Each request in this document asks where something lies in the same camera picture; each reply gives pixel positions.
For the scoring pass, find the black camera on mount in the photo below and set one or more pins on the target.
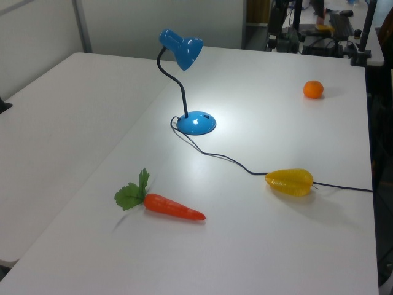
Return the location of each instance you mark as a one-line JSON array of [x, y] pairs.
[[274, 20]]

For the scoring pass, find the small black cylinder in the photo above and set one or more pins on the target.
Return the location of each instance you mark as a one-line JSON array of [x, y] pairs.
[[357, 33]]

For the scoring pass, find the person leg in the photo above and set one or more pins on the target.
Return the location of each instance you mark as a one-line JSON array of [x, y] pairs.
[[319, 10]]

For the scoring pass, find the black stand pole with clamp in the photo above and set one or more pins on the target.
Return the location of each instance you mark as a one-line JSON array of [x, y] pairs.
[[367, 30]]

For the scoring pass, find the black computer mouse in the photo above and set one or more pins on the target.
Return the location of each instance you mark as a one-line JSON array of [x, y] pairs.
[[346, 13]]

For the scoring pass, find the yellow flat item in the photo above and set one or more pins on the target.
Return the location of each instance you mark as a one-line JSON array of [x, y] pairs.
[[325, 28]]

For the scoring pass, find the small black table clamp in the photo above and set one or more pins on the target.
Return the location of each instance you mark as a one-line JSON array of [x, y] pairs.
[[3, 106]]

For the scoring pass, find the yellow toy star fruit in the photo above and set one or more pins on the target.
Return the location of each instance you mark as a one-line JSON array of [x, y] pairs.
[[288, 182]]

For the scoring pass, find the thin black upright pole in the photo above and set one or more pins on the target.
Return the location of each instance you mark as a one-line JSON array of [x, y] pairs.
[[296, 15]]

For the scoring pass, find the orange mandarin fruit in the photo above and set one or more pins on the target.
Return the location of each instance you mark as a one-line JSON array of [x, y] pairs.
[[313, 89]]

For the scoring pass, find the orange toy carrot with leaves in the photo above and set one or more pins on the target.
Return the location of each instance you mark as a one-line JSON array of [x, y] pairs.
[[165, 206]]

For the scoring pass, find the blue gooseneck desk lamp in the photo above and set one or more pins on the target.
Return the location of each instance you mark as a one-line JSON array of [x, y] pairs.
[[196, 123]]

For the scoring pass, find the black computer keyboard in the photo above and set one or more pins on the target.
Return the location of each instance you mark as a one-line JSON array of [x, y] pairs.
[[340, 24]]

